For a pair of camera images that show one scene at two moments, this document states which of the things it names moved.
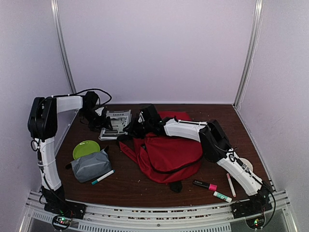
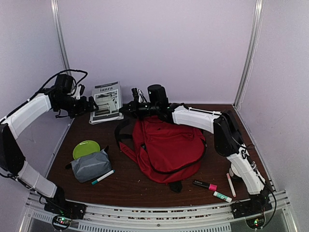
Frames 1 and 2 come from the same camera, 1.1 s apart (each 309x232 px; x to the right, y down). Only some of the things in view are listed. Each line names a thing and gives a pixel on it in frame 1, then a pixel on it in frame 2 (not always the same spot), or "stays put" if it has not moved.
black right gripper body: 141,129 → 140,110
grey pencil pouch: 91,166 stays put
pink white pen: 231,185 stays put
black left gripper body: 96,122 → 74,108
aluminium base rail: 159,217 stays put
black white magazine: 120,119 → 108,97
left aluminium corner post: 54,5 stays put
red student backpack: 165,158 stays put
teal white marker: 103,177 stays put
